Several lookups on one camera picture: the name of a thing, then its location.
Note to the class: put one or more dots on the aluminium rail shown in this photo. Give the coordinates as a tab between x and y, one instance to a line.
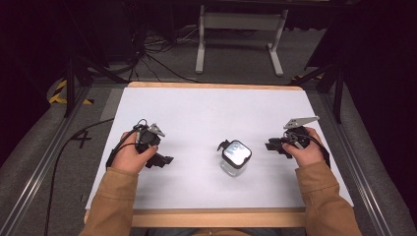
357	164
39	167

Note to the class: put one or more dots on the white table mat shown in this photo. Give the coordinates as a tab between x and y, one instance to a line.
209	124

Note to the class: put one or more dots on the black tripod stand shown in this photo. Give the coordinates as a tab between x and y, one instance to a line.
331	82
77	72

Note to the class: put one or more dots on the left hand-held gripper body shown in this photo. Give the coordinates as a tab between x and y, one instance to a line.
149	137

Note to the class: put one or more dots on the yellow and black floor tape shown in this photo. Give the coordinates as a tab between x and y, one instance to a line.
59	95

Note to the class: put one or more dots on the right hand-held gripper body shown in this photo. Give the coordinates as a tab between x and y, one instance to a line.
300	131

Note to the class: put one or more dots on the person's left hand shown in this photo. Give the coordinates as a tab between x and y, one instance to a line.
131	157

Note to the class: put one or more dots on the white metal stand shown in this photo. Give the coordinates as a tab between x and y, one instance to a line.
241	21

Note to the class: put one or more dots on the person's right hand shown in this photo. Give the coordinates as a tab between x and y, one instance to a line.
306	154

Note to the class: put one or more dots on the glass jar with black lid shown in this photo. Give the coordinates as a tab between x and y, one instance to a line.
235	157

